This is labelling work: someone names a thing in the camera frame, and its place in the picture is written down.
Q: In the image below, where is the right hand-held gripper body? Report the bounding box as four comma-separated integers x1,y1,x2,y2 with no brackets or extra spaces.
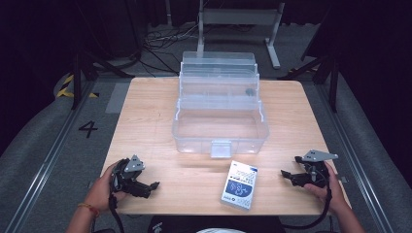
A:
302,149,339,189

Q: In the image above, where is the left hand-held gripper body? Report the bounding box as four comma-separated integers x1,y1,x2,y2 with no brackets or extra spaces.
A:
111,154,146,195

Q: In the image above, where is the white and blue packet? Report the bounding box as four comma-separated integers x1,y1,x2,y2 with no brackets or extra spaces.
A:
221,159,259,211

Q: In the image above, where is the clear plastic storage box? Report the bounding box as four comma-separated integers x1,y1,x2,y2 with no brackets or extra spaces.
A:
171,50,270,159

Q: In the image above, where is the person's right hand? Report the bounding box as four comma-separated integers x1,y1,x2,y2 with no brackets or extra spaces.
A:
303,161,350,215

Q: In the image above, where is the person's left hand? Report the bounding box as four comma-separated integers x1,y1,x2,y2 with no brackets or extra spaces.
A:
85,160,128,214

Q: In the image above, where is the person's dark clothing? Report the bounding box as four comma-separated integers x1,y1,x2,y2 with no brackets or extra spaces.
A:
147,215,287,233

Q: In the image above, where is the black tripod stand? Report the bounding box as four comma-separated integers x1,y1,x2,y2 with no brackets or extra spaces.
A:
277,53,342,114
70,48,136,111

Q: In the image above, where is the yellow and black tape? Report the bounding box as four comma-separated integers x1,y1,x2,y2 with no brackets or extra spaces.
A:
55,74,100,99

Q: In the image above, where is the grey metal stand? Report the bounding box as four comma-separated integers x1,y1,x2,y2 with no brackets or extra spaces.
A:
196,0,287,70

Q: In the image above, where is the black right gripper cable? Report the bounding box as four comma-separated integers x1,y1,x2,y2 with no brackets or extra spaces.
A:
280,185,334,231

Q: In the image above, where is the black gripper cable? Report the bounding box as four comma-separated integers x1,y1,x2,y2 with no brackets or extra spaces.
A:
280,185,334,231
108,193,126,233

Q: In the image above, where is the metal floor rail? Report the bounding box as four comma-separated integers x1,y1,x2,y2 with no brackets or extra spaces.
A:
316,83,395,233
3,81,95,233

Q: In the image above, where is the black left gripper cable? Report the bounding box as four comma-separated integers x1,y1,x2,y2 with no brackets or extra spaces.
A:
108,193,126,233

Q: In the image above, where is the red and yellow bracelet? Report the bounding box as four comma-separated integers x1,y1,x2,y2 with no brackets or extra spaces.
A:
77,202,101,218

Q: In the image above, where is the bundle of floor cables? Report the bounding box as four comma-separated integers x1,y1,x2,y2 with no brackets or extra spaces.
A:
138,21,202,78

